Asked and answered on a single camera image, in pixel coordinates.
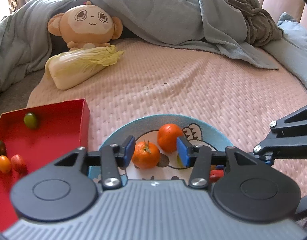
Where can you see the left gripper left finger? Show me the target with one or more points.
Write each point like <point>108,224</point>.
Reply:
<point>69,186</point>

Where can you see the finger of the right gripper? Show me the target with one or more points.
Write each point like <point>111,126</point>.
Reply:
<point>287,138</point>

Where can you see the green tomato far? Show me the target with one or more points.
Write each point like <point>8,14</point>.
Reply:
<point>30,121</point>

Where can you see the grey-blue blanket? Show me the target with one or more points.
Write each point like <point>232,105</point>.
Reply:
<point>208,25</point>

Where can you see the grey sofa cover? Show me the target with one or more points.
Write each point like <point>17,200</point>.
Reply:
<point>17,96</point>

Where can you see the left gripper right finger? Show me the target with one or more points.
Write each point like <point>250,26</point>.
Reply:
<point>250,189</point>

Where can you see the red cardboard tray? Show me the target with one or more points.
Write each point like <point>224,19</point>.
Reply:
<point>62,127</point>

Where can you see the small red apple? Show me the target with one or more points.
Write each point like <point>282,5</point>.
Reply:
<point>18,164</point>

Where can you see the pink quilted mat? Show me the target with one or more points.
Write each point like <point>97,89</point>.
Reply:
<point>231,95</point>

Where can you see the monkey plush toy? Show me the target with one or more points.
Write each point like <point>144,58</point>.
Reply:
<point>85,26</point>

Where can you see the napa cabbage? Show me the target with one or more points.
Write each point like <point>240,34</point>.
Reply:
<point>69,69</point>

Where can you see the dark grey cloth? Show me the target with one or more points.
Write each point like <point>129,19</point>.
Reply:
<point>261,28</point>

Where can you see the blue bear plate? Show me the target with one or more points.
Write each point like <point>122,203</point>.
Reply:
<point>197,133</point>

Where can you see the orange tangerine with stem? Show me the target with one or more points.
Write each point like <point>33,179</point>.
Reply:
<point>146,155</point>

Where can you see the small orange tomato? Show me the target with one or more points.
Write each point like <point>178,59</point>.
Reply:
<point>5,164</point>

